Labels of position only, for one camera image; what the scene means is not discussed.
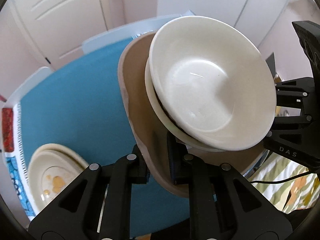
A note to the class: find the striped printed blanket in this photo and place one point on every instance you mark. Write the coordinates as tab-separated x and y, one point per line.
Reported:
275	180

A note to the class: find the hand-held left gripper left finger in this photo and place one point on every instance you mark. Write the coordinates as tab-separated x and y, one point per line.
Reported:
140	165

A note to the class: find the large cream plate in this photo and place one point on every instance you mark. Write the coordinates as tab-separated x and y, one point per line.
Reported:
31	175

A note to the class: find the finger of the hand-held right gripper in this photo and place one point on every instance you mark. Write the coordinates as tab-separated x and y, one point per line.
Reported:
300	140
292	87

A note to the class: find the translucent plastic table cover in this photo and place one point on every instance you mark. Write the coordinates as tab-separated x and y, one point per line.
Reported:
107	40

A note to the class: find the blue patterned tablecloth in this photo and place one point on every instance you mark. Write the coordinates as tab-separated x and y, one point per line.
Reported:
82	100

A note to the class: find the red patterned object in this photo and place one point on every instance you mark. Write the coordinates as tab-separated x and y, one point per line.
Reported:
7	130

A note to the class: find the beige square plastic bowl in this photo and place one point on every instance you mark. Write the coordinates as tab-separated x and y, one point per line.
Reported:
140	92

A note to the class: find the white bowl with grey outside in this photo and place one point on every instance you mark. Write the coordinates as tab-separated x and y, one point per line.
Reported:
207	85

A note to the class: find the white panelled door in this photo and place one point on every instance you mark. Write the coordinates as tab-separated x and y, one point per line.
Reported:
62	5

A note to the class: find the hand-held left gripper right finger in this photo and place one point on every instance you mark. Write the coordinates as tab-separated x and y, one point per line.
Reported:
171	160

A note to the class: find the white wardrobe door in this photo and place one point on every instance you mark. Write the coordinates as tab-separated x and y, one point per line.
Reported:
250	12

